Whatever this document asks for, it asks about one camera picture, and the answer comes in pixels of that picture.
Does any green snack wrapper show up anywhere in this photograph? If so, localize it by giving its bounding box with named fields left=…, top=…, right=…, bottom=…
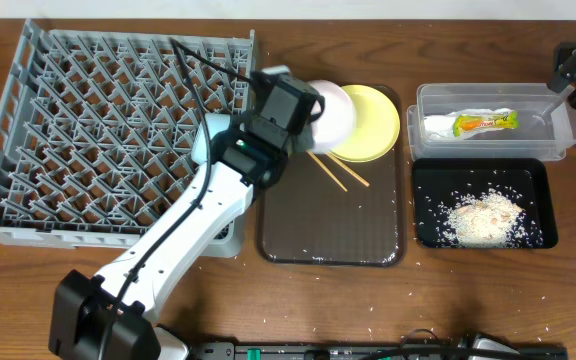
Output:
left=422, top=107, right=520, bottom=142

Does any white plate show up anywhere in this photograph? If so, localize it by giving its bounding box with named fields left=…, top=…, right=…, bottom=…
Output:
left=309, top=80, right=356, bottom=154

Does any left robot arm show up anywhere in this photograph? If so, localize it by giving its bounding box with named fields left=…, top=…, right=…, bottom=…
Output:
left=48, top=66, right=325, bottom=359

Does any pile of rice waste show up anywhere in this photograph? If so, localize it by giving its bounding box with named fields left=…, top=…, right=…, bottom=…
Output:
left=417, top=187, right=544, bottom=249

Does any black waste tray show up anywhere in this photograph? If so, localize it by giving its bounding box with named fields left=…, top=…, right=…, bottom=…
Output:
left=412, top=158, right=559, bottom=249

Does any clear plastic bin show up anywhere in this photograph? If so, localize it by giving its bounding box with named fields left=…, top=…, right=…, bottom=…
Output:
left=407, top=83, right=576, bottom=161

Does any yellow plate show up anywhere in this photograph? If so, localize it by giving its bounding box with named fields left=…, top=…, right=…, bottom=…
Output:
left=331, top=85, right=400, bottom=163

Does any right wooden chopstick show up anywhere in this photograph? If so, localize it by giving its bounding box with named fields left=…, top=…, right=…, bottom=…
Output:
left=326, top=153, right=370, bottom=187

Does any wooden chopstick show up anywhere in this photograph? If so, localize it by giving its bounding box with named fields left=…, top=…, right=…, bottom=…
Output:
left=306, top=151, right=348, bottom=192
left=326, top=153, right=370, bottom=187

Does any left wooden chopstick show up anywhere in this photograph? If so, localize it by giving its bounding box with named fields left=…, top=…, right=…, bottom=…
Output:
left=306, top=151, right=348, bottom=192

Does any dark brown serving tray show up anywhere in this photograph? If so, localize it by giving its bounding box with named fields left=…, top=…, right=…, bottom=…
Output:
left=254, top=82, right=408, bottom=268

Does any grey plastic dish rack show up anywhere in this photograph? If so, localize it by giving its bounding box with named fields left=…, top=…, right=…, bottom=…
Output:
left=0, top=21, right=258, bottom=249

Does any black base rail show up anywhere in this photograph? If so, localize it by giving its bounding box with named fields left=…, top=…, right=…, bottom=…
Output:
left=157, top=327, right=569, bottom=360

